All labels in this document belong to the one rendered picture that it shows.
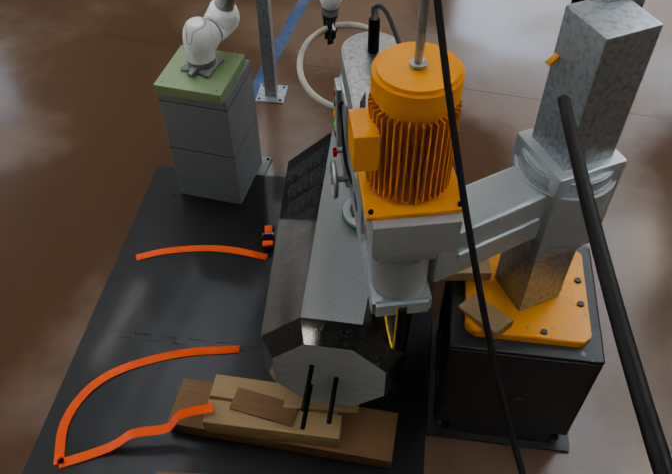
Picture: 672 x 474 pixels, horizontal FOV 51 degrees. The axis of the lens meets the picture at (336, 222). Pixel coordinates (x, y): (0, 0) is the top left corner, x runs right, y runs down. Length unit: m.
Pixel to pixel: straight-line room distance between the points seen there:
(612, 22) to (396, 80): 0.69
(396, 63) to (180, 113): 2.35
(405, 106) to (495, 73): 3.74
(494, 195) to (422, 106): 0.72
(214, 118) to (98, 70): 1.90
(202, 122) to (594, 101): 2.35
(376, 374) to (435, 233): 1.07
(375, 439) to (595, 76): 1.93
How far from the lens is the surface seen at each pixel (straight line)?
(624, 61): 2.18
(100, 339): 3.89
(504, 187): 2.38
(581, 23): 2.14
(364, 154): 1.81
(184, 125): 4.03
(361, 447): 3.32
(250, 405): 3.30
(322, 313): 2.79
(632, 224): 4.53
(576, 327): 2.95
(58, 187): 4.75
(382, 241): 1.94
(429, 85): 1.71
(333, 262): 2.95
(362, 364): 2.85
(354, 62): 2.48
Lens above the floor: 3.12
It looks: 48 degrees down
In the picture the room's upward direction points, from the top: 1 degrees counter-clockwise
